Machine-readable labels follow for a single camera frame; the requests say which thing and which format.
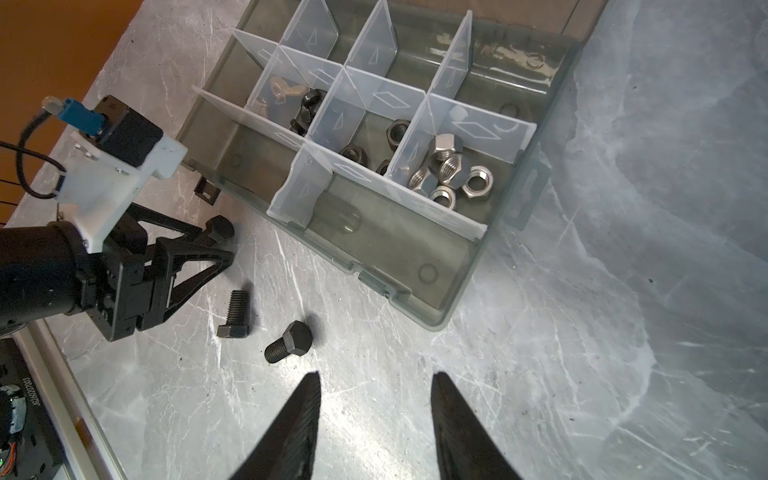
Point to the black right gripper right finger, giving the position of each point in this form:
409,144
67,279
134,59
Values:
464,449

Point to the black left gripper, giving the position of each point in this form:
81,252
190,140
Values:
46,271

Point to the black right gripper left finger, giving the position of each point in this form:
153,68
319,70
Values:
287,448

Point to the black hex bolt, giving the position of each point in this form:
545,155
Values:
236,325
219,230
296,340

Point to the brass wing nut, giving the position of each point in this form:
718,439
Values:
282,90

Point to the black hex nut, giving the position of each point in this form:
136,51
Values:
396,132
355,153
383,167

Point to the grey plastic organizer box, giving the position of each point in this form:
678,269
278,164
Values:
494,85

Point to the silver hex nut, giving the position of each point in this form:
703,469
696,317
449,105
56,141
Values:
454,172
479,183

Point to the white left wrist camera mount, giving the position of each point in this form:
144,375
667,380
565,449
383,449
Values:
119,151

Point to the aluminium front rail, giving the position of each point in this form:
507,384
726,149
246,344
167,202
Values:
87,452

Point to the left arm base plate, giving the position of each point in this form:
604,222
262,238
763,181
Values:
30,446

